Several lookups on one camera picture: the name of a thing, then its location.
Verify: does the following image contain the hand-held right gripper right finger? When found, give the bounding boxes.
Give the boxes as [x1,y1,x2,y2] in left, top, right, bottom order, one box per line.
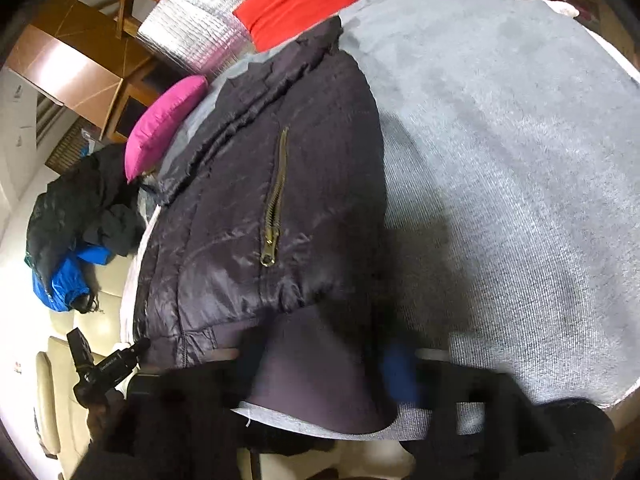
[382,342,618,480]

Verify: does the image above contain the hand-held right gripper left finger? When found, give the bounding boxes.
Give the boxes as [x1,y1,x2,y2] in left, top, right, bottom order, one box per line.
[125,330,273,480]

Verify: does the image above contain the dark purple puffer jacket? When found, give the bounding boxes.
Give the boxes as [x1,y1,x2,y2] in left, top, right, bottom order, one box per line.
[132,15,401,436]

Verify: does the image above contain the cream leather sofa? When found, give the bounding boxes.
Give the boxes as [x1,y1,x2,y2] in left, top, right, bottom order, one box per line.
[0,255,416,480]

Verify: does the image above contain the white bed sheet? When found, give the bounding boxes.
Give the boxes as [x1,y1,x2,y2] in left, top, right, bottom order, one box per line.
[120,200,163,356]

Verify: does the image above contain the blue garment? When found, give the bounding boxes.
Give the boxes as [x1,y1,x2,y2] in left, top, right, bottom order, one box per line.
[32,242,114,312]

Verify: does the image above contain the black crumpled garment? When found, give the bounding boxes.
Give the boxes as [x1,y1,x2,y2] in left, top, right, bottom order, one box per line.
[82,205,147,257]

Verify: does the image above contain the black puffer jacket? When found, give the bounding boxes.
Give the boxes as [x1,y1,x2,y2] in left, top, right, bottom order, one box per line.
[25,142,146,274]

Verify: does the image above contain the pink pillow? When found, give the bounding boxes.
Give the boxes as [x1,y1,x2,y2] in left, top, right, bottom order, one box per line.
[125,75,209,184]

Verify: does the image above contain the grey fleece blanket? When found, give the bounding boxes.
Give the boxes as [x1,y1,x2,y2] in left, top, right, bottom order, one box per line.
[120,0,640,441]

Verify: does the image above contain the brown wooden cabinet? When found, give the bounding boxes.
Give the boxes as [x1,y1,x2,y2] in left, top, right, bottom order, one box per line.
[5,0,156,144]

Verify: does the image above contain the silver insulated mat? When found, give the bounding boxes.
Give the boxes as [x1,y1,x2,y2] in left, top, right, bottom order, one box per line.
[137,0,301,79]

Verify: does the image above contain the red pillow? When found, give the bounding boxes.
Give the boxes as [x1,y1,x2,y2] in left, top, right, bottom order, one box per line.
[234,0,361,54]

